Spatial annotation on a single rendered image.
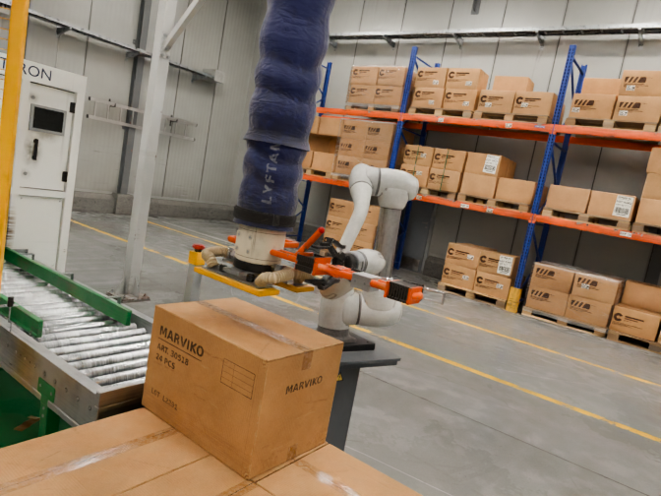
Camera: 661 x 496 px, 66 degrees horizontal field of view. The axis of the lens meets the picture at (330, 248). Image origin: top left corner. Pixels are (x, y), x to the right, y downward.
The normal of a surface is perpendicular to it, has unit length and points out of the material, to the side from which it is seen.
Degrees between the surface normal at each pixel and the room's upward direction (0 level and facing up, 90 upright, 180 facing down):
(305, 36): 80
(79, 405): 90
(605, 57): 90
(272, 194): 75
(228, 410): 90
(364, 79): 90
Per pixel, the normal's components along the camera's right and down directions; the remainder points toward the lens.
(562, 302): -0.58, 0.00
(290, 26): 0.09, 0.00
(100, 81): 0.79, 0.22
